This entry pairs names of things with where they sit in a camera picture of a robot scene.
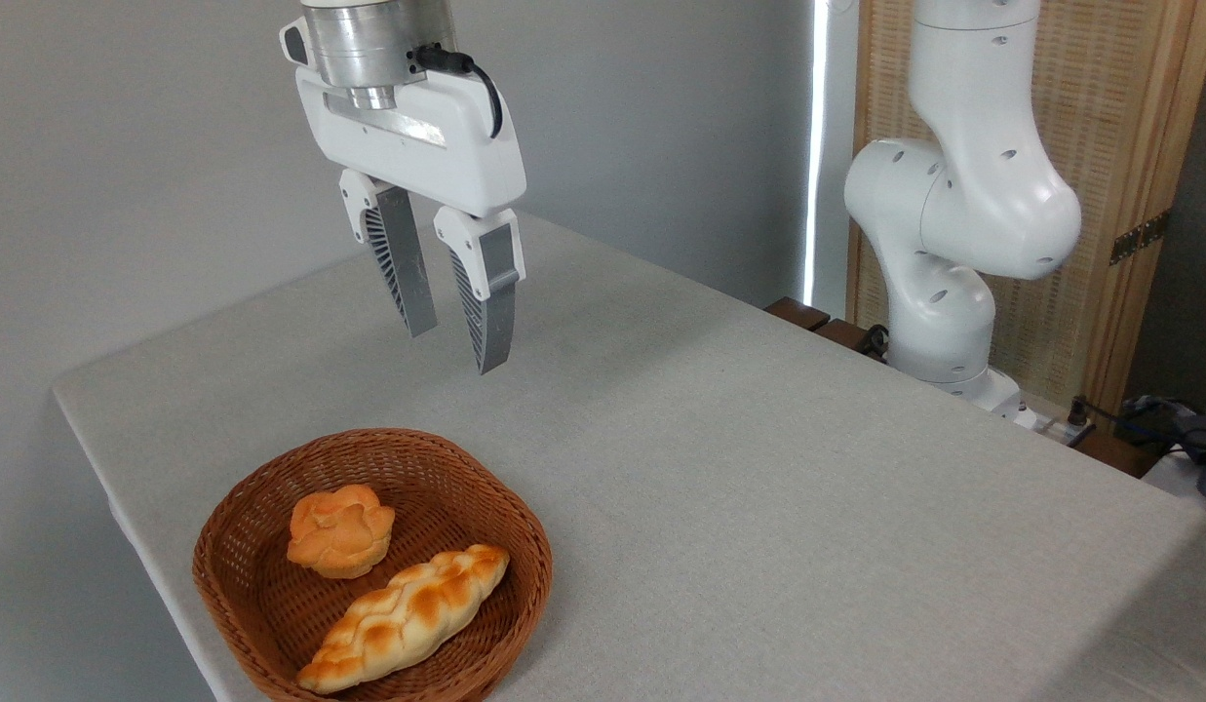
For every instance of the dark brown wooden block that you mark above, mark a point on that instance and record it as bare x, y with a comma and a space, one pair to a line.
841, 333
797, 313
1114, 453

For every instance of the round flower-shaped bread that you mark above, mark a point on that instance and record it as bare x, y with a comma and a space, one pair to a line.
339, 531

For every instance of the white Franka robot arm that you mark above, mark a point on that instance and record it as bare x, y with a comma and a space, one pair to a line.
963, 195

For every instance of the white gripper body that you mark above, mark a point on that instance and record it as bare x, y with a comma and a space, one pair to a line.
437, 146

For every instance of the long braided bread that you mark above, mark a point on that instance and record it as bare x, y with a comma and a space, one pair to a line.
408, 614

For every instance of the white power strip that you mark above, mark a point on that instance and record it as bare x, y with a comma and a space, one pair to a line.
1056, 427

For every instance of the brown wicker basket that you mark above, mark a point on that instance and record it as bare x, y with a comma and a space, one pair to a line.
261, 604

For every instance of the dark metal screen hinge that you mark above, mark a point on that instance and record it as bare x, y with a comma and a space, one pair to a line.
1139, 237

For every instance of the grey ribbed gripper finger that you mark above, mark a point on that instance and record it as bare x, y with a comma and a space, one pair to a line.
493, 302
403, 263

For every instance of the wooden rattan folding screen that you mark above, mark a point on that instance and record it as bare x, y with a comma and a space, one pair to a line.
1109, 107

